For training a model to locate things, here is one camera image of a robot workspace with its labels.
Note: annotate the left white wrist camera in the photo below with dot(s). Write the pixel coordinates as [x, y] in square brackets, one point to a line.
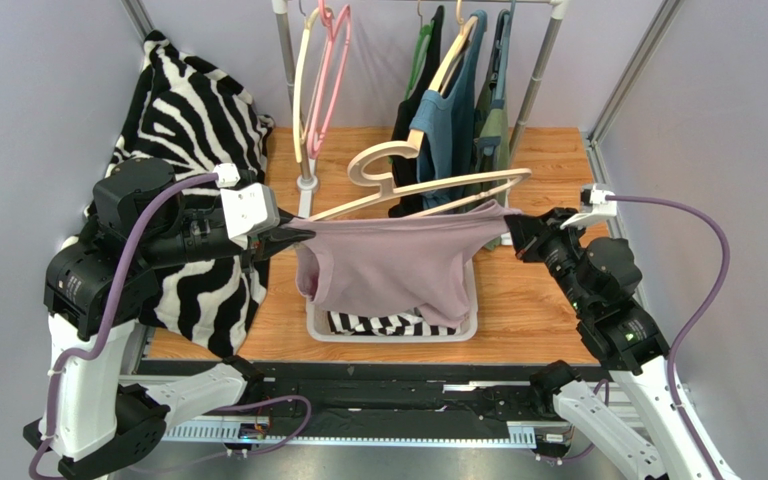
[249, 207]

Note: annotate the metal clothes rack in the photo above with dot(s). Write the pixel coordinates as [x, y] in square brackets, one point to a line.
[305, 129]

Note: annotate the green plastic hanger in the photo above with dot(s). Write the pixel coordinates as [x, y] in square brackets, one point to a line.
[420, 50]

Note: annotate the pink plastic hanger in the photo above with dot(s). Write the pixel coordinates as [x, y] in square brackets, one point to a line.
[338, 36]

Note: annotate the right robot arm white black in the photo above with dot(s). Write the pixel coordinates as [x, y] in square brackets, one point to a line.
[599, 281]

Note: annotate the wooden hanger under blue top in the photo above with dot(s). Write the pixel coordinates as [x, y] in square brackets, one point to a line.
[442, 76]

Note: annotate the white plastic laundry basket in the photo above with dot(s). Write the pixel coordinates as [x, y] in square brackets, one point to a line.
[317, 326]

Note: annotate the mauve tank top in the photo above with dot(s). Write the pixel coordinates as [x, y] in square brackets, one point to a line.
[379, 267]

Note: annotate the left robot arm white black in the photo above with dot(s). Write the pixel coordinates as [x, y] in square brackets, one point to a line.
[97, 426]

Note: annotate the olive green tank top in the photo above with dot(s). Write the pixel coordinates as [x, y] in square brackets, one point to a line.
[491, 127]

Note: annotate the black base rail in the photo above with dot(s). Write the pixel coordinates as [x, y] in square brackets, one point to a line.
[391, 404]

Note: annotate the teal plastic hanger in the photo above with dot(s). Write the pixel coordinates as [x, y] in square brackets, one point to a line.
[498, 63]

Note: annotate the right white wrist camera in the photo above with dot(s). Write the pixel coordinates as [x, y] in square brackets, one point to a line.
[597, 205]

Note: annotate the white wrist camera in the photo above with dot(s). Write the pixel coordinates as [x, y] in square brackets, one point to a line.
[249, 207]
[597, 205]

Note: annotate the blue tank top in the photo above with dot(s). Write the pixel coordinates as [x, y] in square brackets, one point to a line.
[448, 120]

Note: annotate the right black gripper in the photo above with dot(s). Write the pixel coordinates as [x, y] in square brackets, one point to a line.
[534, 232]

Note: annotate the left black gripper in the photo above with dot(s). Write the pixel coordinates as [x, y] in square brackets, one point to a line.
[263, 245]

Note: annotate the cream plastic hanger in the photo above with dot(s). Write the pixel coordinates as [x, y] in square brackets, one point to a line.
[298, 125]

